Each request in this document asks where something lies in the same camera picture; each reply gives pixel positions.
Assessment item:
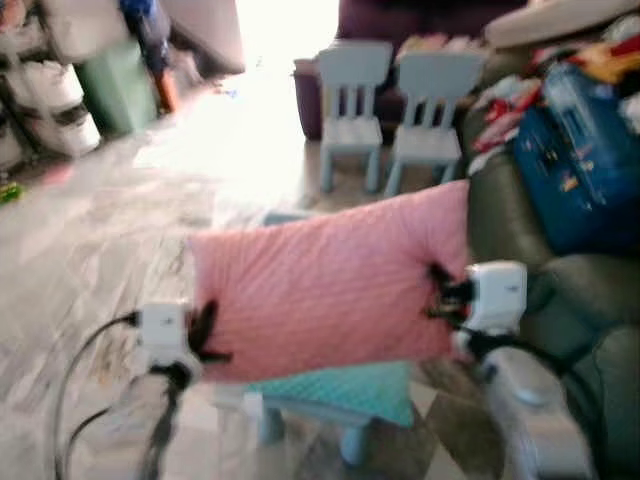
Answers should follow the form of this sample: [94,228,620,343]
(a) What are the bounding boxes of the pink quilted pillow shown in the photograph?
[188,180,471,384]

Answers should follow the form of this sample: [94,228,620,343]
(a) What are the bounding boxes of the dark green leather sofa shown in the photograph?
[461,98,640,480]

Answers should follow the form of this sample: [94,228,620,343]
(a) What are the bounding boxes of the dark purple sofa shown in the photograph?
[292,0,533,142]

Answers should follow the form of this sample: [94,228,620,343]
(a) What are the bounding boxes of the light blue child chair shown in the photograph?
[384,49,489,199]
[316,41,395,195]

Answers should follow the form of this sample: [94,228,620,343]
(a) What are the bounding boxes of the light blue plastic stool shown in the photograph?
[238,388,379,468]

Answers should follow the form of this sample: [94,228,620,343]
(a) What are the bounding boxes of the red and white clothes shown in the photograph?
[469,74,547,173]

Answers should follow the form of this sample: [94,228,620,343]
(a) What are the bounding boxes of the blue suitcase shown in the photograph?
[511,61,640,257]

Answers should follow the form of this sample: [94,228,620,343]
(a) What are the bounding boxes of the green plastic bin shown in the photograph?
[74,39,160,137]

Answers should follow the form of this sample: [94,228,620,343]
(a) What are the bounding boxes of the white storage containers shelf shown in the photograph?
[0,20,103,161]

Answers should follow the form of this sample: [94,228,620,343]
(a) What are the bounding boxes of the yellow and red toy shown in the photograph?
[529,34,640,87]

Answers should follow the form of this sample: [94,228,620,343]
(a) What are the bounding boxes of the beige flat cushion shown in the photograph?
[484,0,640,51]

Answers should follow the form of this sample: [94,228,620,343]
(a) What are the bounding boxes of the blue and orange toy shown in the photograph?
[119,0,183,113]

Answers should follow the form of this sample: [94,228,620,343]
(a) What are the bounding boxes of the grey padded cushion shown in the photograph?
[160,0,247,77]

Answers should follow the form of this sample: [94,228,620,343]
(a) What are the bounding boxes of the white bag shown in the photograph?
[40,0,132,64]

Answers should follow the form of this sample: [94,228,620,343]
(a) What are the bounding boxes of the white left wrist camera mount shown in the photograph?
[136,301,199,377]

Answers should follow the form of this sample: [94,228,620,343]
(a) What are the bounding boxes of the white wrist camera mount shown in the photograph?
[464,261,529,337]
[136,301,199,377]

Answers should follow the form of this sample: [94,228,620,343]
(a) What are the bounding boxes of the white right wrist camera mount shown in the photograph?
[464,261,529,337]

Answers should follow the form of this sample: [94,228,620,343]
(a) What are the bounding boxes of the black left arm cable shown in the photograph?
[54,312,141,480]

